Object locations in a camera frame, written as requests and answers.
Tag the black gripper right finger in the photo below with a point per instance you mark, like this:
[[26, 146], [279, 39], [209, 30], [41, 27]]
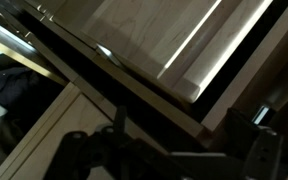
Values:
[[242, 131]]

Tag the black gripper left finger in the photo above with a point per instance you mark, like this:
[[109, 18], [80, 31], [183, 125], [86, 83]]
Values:
[[120, 118]]

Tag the wooden drawer with colourful clothes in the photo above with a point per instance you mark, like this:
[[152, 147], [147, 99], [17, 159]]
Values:
[[67, 133]]

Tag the light wooden drawer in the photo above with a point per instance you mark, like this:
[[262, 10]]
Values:
[[150, 96]]

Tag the wooden drawer with grey cloth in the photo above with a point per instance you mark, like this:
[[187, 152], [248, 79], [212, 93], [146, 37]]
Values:
[[4, 38]]

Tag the dark navy garment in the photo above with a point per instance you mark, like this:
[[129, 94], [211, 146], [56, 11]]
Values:
[[10, 80]]

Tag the wooden bed frame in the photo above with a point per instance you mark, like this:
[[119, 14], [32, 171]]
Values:
[[250, 76]]

